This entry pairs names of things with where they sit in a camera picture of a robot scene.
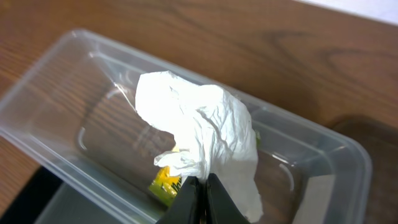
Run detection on white tissue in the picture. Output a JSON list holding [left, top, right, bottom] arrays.
[[135, 71, 263, 223]]

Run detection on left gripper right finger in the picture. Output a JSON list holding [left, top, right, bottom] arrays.
[[205, 174, 250, 224]]

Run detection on brown serving tray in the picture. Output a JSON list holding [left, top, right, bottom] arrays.
[[332, 115, 397, 224]]

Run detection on green snack wrapper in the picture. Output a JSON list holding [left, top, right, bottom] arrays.
[[149, 123, 261, 213]]

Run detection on clear plastic bin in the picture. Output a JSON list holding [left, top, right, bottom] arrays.
[[1, 30, 372, 224]]

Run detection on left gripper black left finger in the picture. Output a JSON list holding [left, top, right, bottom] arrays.
[[156, 177, 202, 224]]

